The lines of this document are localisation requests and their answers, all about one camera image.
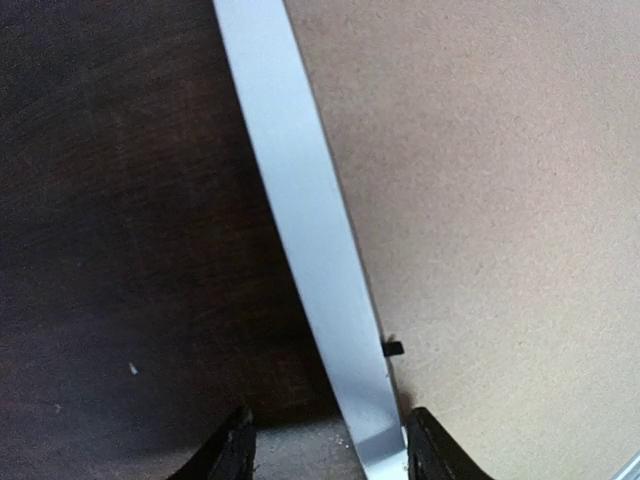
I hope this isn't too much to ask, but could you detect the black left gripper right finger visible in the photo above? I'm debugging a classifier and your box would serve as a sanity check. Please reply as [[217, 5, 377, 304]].
[[406, 407, 492, 480]]

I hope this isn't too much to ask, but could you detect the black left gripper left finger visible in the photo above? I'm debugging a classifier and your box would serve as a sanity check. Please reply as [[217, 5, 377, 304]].
[[168, 406, 257, 480]]

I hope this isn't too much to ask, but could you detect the brown cardboard backing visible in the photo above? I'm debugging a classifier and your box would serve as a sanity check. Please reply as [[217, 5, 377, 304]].
[[287, 1, 639, 479]]

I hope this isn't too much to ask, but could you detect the white picture frame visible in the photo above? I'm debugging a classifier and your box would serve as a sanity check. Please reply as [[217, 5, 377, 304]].
[[214, 1, 408, 479]]

